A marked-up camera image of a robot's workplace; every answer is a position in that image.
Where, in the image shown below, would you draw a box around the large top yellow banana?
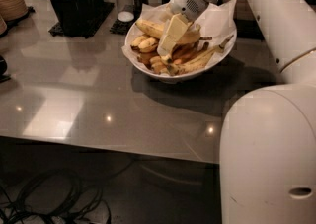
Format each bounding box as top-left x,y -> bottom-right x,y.
135,19 -> 201,44

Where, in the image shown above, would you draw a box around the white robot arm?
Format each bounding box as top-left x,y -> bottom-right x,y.
170,0 -> 316,224

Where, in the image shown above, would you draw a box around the small yellow banana left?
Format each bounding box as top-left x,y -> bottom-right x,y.
130,35 -> 158,53

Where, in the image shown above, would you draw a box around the long yellow banana front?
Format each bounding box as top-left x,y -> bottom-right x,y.
166,35 -> 233,76

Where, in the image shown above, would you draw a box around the white bowl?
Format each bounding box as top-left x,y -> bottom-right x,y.
124,1 -> 238,84

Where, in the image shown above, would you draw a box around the white paper bowl liner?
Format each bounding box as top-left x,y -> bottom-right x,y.
121,0 -> 238,71

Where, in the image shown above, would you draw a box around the small black mat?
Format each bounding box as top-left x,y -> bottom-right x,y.
110,19 -> 135,35

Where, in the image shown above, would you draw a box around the black cup with white cutlery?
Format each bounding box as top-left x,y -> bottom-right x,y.
50,0 -> 79,37

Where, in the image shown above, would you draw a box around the black object left edge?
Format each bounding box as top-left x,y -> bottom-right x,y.
0,55 -> 11,83

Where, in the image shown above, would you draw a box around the black cables on floor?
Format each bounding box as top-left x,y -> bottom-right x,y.
0,168 -> 113,224

